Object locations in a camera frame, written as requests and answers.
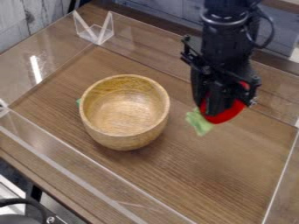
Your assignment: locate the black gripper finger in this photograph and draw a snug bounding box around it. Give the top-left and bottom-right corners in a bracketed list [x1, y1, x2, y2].
[191, 68, 211, 107]
[205, 80, 239, 116]

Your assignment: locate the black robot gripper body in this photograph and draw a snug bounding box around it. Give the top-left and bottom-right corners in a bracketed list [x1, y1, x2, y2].
[181, 17, 260, 105]

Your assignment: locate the red plush strawberry toy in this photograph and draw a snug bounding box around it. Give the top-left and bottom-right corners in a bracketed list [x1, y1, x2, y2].
[184, 80, 251, 137]

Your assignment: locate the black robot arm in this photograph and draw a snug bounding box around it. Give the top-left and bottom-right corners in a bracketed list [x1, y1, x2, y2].
[181, 0, 276, 118]

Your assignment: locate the grey sofa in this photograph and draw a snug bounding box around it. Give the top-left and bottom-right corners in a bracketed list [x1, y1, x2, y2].
[115, 0, 299, 57]

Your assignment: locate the wooden bowl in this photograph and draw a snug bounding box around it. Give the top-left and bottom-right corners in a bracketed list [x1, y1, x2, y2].
[79, 74, 171, 151]

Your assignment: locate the clear acrylic table barrier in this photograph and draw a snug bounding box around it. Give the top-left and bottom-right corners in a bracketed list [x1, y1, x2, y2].
[0, 5, 299, 224]

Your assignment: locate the black metal table leg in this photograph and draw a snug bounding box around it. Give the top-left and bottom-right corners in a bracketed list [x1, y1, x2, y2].
[29, 185, 43, 202]

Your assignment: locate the clear acrylic corner bracket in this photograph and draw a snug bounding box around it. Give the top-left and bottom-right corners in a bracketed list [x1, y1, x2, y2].
[72, 11, 115, 46]

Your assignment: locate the black cable lower left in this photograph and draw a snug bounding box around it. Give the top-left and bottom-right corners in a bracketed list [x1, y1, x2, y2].
[0, 198, 48, 224]

